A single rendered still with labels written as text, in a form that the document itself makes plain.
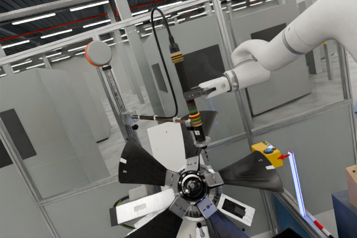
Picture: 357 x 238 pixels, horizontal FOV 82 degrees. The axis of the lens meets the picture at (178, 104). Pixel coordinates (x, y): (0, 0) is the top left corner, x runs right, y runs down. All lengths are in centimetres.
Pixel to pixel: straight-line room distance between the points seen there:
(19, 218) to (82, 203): 133
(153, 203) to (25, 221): 228
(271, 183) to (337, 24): 61
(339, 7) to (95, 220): 193
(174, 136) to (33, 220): 228
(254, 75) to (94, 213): 161
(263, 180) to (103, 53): 111
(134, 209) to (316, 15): 98
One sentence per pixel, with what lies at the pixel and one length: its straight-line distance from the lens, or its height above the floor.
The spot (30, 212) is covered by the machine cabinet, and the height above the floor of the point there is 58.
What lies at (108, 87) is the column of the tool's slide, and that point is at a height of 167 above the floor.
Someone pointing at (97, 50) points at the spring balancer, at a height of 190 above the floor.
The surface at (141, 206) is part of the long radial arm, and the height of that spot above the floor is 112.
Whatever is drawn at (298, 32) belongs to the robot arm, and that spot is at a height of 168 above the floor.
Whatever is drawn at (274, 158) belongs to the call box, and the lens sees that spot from 128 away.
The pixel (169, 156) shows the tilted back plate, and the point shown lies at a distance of 120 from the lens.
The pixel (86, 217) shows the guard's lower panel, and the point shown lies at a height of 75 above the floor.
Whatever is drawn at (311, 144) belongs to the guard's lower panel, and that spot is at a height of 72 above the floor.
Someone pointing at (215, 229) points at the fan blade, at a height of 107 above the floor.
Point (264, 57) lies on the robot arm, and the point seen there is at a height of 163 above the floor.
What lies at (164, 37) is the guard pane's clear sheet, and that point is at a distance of 151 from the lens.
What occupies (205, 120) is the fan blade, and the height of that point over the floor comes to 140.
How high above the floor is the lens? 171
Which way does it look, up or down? 12 degrees down
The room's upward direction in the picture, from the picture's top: 18 degrees counter-clockwise
